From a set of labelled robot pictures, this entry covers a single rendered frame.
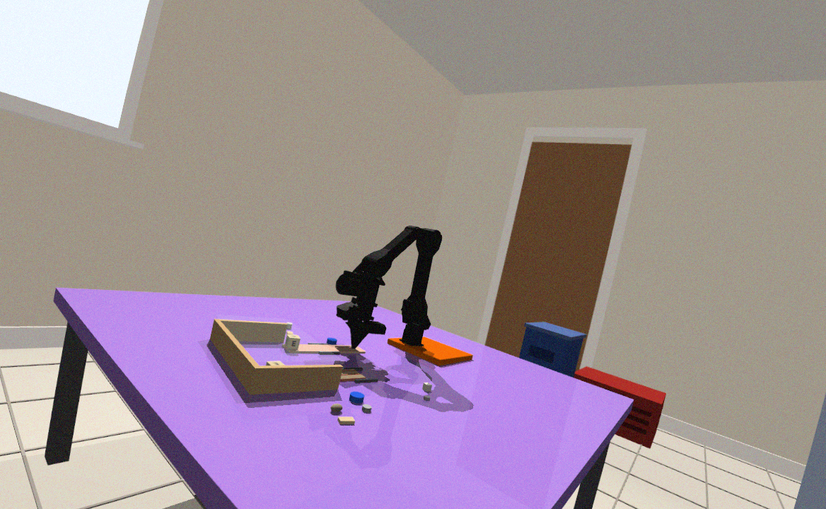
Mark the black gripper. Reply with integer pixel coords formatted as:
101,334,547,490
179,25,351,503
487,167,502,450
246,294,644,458
345,296,387,349

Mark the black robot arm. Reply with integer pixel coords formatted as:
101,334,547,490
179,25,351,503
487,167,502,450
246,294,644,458
336,226,442,346

